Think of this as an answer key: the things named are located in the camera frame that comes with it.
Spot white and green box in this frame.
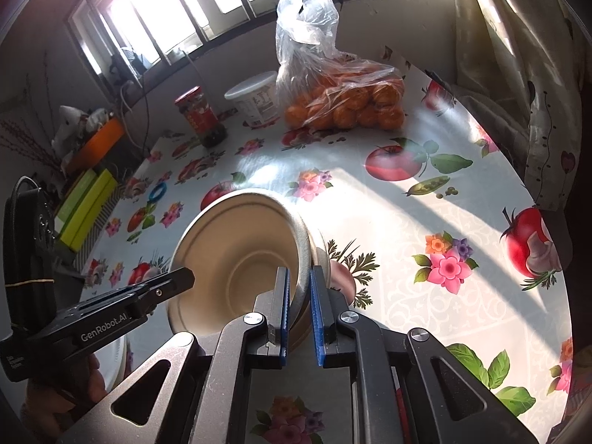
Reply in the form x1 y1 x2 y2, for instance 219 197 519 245
54 169 100 223

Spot red label sauce jar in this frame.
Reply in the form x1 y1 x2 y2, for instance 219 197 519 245
174 85 228 149

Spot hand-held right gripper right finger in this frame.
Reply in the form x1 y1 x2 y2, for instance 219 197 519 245
309 265 539 444

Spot grey striped box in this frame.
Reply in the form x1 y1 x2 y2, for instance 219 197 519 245
76 180 129 264

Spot fruit print tablecloth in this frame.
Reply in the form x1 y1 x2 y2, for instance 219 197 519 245
76 44 579 444

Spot person's left hand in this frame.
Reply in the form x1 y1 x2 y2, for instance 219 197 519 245
23 351 112 426

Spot dried branches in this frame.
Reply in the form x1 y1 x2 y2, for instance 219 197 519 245
0 51 66 177

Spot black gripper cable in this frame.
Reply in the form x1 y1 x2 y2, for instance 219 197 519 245
8 175 40 202

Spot lime green box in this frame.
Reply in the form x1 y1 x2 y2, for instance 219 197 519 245
58 169 118 250

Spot clear bag of oranges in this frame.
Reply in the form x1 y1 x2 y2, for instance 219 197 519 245
275 0 407 132

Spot white plastic tub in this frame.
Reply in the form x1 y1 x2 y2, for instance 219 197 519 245
224 71 284 127

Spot large white foam plate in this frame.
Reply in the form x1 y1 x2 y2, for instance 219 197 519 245
104 332 136 393

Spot patterned curtain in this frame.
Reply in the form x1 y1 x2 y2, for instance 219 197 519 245
451 0 584 213

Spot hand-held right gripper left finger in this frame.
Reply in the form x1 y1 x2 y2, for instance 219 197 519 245
55 266 291 444

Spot white cable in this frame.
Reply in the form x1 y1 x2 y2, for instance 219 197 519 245
119 81 139 116

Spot orange round tray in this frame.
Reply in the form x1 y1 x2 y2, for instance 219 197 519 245
62 118 128 172

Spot beige paper bowl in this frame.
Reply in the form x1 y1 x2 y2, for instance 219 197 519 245
167 188 312 351
296 213 334 334

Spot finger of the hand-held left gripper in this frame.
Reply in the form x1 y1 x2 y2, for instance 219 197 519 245
127 266 196 321

